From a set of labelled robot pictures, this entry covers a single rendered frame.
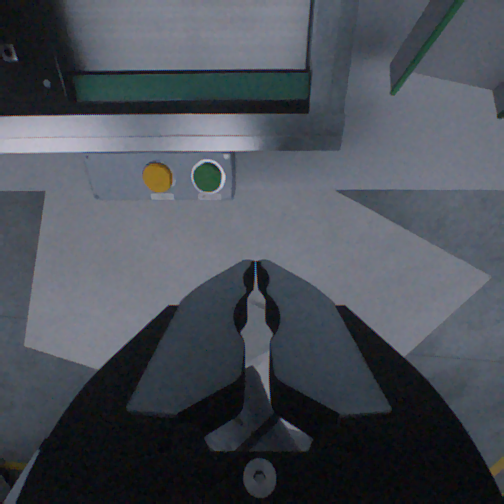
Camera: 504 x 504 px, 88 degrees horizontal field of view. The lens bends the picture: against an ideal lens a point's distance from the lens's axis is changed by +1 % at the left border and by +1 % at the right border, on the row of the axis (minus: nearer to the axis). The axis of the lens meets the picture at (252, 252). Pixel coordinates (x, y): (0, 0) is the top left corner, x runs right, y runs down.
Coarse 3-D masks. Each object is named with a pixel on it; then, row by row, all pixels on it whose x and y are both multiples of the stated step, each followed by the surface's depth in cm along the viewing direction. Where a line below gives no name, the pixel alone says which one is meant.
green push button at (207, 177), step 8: (200, 168) 36; (208, 168) 36; (216, 168) 36; (200, 176) 37; (208, 176) 37; (216, 176) 37; (200, 184) 37; (208, 184) 37; (216, 184) 37; (208, 192) 38
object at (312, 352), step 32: (288, 288) 10; (288, 320) 9; (320, 320) 9; (288, 352) 8; (320, 352) 8; (352, 352) 8; (288, 384) 7; (320, 384) 7; (352, 384) 7; (288, 416) 7; (320, 416) 6; (352, 416) 6
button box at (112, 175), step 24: (96, 168) 37; (120, 168) 37; (144, 168) 37; (192, 168) 37; (96, 192) 39; (120, 192) 39; (144, 192) 39; (168, 192) 39; (192, 192) 39; (216, 192) 39
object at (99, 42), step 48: (96, 0) 32; (144, 0) 32; (192, 0) 32; (240, 0) 32; (288, 0) 32; (96, 48) 35; (144, 48) 34; (192, 48) 35; (240, 48) 34; (288, 48) 34; (96, 96) 34; (144, 96) 34; (192, 96) 34; (240, 96) 34; (288, 96) 34
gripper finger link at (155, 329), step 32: (160, 320) 9; (128, 352) 8; (96, 384) 7; (128, 384) 7; (64, 416) 6; (96, 416) 6; (128, 416) 6; (64, 448) 5; (96, 448) 5; (128, 448) 5; (160, 448) 6; (32, 480) 5; (64, 480) 5; (96, 480) 5
